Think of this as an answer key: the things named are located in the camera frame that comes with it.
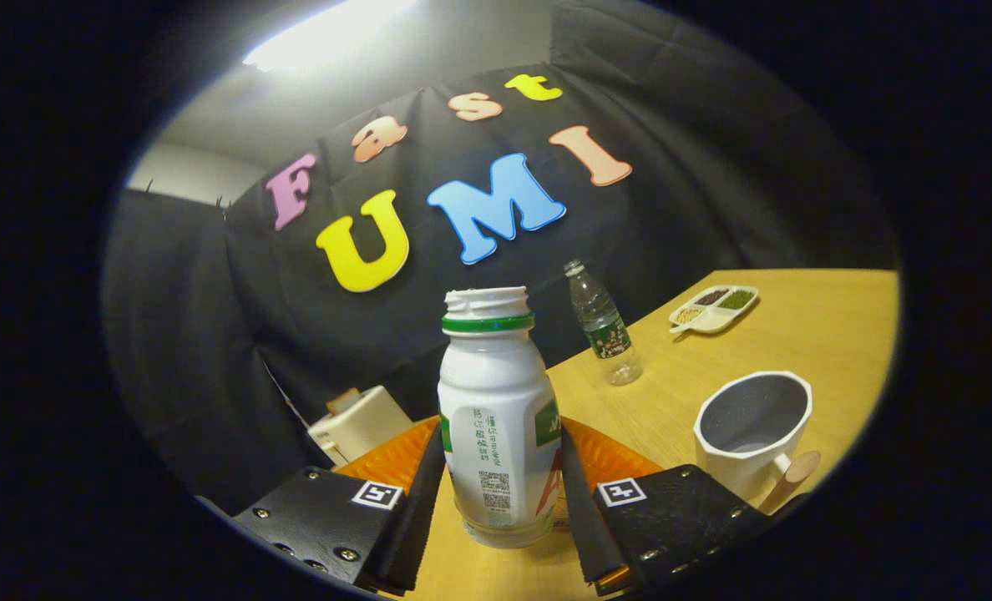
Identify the clear plastic water bottle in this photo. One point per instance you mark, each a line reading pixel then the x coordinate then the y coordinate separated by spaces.
pixel 604 330

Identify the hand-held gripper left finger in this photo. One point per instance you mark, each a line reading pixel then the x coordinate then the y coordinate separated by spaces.
pixel 417 526

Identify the cream toaster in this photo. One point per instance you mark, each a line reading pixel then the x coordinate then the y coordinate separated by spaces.
pixel 366 430

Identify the wooden table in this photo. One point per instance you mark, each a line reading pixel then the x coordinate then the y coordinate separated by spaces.
pixel 797 342

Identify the white divided tray with beans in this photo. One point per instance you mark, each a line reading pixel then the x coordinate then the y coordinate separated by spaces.
pixel 713 309

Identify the toast slice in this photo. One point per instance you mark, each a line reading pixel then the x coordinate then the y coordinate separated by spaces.
pixel 343 401

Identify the white juice bottle green label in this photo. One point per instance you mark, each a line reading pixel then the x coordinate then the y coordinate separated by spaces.
pixel 496 401

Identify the black backdrop cloth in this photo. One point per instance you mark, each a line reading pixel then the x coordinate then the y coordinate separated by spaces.
pixel 713 167

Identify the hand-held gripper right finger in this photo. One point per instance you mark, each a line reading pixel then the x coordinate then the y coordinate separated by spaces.
pixel 584 526

